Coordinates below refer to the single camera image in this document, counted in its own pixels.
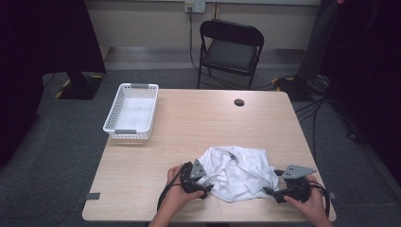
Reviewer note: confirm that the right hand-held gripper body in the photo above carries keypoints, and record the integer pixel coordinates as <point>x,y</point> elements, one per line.
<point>296,184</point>

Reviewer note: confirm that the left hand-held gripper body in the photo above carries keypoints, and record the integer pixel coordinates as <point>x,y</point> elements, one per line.
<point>197,171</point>

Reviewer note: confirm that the white shirt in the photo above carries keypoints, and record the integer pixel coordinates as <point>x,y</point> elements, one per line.
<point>239,171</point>

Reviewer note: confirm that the person's right hand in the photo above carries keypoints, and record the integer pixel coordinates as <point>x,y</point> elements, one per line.
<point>310,205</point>

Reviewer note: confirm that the person's left hand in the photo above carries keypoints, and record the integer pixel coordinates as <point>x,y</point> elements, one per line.
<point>178,197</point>

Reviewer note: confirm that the grey table edge clamp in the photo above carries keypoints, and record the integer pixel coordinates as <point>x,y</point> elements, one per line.
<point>92,196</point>
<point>331,195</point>

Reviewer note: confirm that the black table grommet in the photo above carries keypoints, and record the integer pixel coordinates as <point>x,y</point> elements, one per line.
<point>239,102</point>

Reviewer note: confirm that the white plastic basket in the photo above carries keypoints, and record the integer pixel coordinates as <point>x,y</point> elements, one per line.
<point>132,112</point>

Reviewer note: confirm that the black folding chair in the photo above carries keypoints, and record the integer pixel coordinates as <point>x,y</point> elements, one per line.
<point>231,52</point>

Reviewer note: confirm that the dark metal stand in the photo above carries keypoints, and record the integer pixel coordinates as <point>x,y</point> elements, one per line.
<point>318,41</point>

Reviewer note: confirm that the black stand base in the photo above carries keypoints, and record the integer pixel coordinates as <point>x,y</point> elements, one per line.
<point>80,86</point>

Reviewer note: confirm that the black curtain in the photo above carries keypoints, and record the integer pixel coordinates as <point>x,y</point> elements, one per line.
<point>41,63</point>

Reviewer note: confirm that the white wall socket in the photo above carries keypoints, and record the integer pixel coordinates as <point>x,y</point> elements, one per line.
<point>195,6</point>

